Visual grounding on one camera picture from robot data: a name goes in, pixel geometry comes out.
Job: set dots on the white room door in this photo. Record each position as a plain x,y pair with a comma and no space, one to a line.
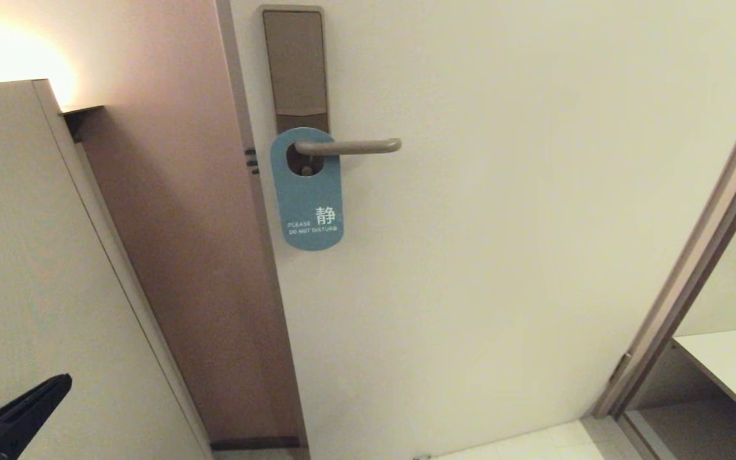
502,287

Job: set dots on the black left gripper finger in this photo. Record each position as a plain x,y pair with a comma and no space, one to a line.
16,421

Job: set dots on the blue do-not-disturb door hanger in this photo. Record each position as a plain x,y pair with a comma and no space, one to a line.
309,204

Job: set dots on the brown skirting board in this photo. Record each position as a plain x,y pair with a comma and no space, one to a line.
253,443

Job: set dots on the small closet frame bracket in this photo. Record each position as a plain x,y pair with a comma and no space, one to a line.
621,367

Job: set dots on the brown door lock plate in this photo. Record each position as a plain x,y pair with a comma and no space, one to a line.
294,64

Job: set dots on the closet base board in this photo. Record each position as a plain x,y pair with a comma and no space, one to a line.
694,434

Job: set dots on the beige cabinet panel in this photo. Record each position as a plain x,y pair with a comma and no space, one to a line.
36,255

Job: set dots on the dark brown wall ledge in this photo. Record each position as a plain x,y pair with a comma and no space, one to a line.
80,121

